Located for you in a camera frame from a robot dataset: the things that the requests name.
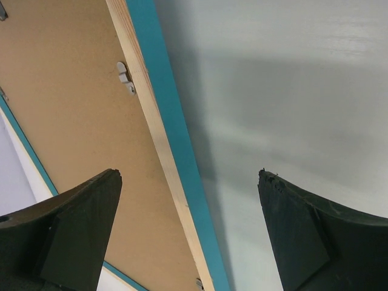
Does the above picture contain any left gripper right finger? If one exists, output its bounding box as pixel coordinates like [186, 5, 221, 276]
[258, 170, 387, 290]

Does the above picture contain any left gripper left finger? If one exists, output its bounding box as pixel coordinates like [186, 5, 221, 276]
[1, 169, 122, 290]

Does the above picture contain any blue picture frame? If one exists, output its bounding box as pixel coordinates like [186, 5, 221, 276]
[1, 1, 230, 290]

